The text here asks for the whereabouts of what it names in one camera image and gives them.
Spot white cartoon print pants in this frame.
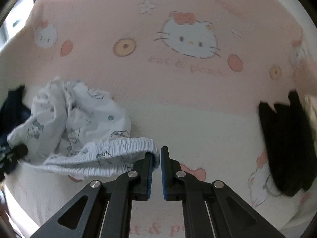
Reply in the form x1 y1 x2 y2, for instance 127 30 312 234
7 76 161 180

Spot black garment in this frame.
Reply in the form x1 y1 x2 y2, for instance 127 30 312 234
258 89 317 196

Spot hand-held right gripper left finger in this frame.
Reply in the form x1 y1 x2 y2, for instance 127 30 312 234
30 151 154 238

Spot cream garment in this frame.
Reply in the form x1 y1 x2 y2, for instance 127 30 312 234
303 94 317 139

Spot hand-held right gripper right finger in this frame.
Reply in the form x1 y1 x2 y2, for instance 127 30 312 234
160 146 286 238

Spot pink Hello Kitty blanket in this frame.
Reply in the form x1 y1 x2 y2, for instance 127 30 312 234
0 0 312 238

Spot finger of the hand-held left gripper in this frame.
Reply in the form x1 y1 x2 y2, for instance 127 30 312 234
10 144 29 159

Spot navy garment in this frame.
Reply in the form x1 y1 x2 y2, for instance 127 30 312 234
0 84 28 175

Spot glass balcony door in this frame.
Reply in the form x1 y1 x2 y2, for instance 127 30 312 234
0 0 37 50

